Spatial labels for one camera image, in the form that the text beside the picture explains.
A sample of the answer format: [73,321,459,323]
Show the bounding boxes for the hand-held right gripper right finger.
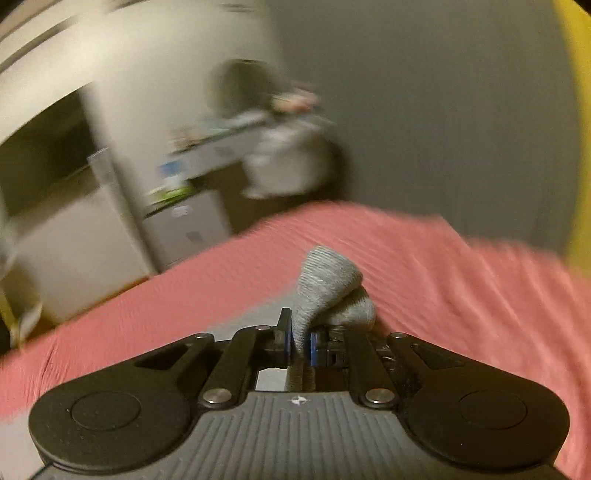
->
[309,325,468,409]

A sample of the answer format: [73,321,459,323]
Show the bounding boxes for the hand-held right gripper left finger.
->
[134,308,293,409]

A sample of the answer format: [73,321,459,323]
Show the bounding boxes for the grey pants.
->
[203,246,377,393]

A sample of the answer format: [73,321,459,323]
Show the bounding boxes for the grey bedside cabinet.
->
[141,188,232,274]

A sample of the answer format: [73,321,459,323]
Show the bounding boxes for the pink ribbed blanket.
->
[0,200,591,480]

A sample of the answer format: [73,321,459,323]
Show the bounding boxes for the grey upholstered chair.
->
[241,121,343,200]

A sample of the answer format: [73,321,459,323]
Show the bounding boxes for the green leafy item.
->
[150,184,191,206]

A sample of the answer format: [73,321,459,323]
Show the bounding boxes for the white and blue canister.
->
[158,159,181,188]

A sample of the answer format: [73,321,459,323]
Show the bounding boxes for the grey vanity desk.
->
[168,111,280,178]

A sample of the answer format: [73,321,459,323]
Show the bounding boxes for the pink plush toy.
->
[272,88,321,114]

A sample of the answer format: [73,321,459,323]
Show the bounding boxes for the oval vanity mirror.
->
[207,59,279,121]

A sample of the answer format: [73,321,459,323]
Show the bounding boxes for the grey curtain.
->
[277,0,578,259]

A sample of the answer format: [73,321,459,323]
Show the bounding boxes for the yellow cloth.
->
[551,0,591,271]

